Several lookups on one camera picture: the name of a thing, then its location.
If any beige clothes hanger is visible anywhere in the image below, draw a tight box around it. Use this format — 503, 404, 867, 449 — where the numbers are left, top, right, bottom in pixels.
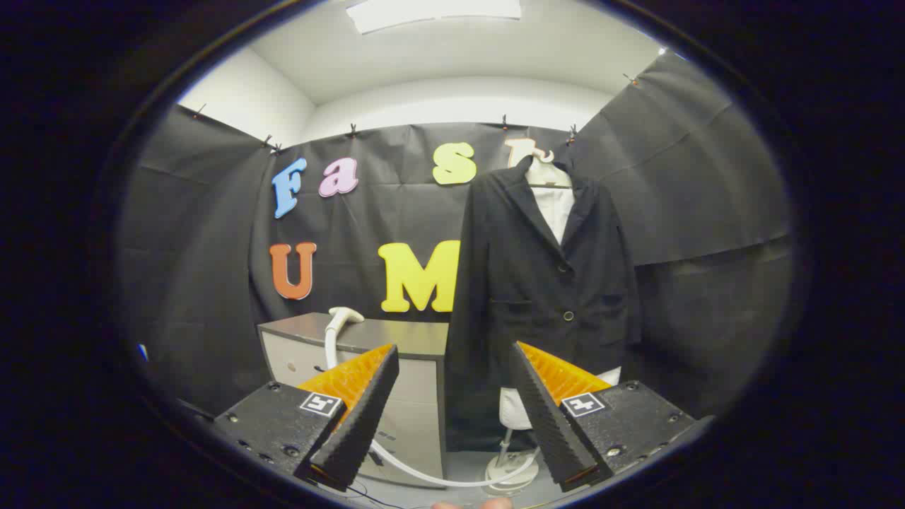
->
525, 148, 575, 190

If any black backdrop cloth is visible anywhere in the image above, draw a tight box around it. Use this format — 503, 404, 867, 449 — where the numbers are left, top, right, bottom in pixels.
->
117, 53, 793, 425

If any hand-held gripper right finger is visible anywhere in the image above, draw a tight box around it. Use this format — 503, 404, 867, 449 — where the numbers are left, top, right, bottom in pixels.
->
510, 341, 715, 493

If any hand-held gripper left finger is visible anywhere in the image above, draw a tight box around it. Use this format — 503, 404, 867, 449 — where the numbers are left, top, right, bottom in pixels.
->
212, 344, 400, 492

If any black jacket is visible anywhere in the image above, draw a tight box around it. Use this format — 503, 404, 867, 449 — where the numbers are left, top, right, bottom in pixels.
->
444, 156, 643, 453

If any grey cabinet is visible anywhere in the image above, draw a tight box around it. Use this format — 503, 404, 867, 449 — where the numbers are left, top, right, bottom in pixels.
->
257, 312, 450, 488

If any ceiling light panel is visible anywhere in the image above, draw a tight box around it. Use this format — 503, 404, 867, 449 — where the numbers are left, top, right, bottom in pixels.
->
345, 0, 522, 35

